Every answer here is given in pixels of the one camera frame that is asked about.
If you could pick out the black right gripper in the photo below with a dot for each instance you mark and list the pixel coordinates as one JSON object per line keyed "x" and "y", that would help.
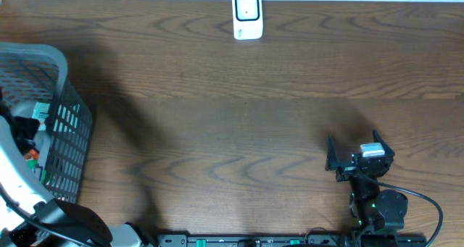
{"x": 332, "y": 164}

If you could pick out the light blue wet wipes pack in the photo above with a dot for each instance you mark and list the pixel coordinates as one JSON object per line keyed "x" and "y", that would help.
{"x": 41, "y": 113}

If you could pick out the green lid jar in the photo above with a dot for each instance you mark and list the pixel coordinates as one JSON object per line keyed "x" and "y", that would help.
{"x": 38, "y": 171}

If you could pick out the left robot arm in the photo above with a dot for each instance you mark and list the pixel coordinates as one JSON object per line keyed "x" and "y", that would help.
{"x": 32, "y": 216}

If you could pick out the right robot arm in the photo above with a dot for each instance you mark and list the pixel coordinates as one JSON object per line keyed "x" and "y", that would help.
{"x": 380, "y": 213}

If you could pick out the white barcode scanner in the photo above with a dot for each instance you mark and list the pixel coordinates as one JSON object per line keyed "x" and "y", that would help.
{"x": 247, "y": 19}

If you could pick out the grey plastic basket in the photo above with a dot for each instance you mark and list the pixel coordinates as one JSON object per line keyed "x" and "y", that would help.
{"x": 33, "y": 73}

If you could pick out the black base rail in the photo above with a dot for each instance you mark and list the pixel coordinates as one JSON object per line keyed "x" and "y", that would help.
{"x": 313, "y": 240}

